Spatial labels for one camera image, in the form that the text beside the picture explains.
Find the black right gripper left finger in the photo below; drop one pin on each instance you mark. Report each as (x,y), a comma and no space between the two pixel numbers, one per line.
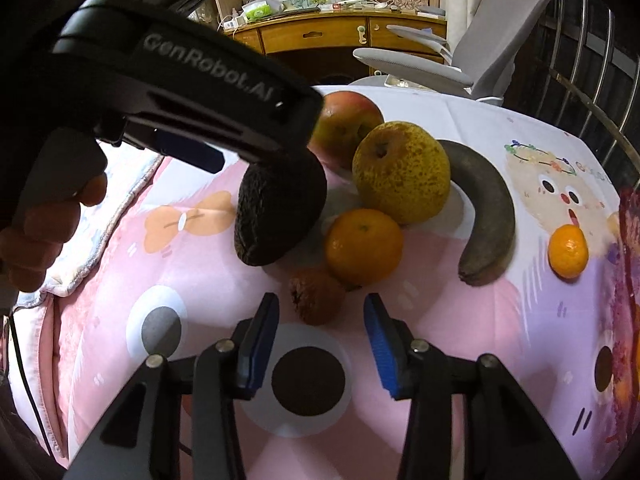
(138,436)

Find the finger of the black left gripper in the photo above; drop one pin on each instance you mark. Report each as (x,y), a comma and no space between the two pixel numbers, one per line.
(194,153)

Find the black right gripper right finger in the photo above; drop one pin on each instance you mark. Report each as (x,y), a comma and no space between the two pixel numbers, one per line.
(505,437)

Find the dark avocado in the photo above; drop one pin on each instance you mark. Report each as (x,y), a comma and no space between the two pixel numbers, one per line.
(280,200)

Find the small red lychee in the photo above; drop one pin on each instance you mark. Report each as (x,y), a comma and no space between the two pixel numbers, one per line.
(317,297)

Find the person's left hand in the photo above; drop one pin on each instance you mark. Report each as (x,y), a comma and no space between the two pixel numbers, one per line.
(27,252)

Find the pink glass fruit plate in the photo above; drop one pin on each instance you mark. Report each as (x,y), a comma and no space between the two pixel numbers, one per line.
(616,372)

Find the pink cartoon table cloth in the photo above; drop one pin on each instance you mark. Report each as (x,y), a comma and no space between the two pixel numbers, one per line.
(155,269)

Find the red apple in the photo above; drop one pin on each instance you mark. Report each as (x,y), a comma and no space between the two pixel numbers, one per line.
(346,119)

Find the wooden desk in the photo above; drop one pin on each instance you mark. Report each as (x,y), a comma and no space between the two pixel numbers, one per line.
(318,45)

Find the pink quilted blanket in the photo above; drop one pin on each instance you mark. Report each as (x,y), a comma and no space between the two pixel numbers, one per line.
(68,357)

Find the orange mandarin beside avocado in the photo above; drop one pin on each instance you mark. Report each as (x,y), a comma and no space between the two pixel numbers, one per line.
(363,246)

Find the orange mandarin near plate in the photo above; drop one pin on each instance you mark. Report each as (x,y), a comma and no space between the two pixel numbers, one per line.
(568,252)

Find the blackened banana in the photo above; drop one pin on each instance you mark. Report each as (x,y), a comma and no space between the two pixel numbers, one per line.
(489,248)

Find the yellow speckled pear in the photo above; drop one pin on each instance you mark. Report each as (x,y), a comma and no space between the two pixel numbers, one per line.
(401,170)

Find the grey office chair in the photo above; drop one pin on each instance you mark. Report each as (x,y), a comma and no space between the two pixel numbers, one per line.
(480,67)

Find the metal window grille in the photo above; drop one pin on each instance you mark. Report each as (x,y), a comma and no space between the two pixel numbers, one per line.
(580,77)

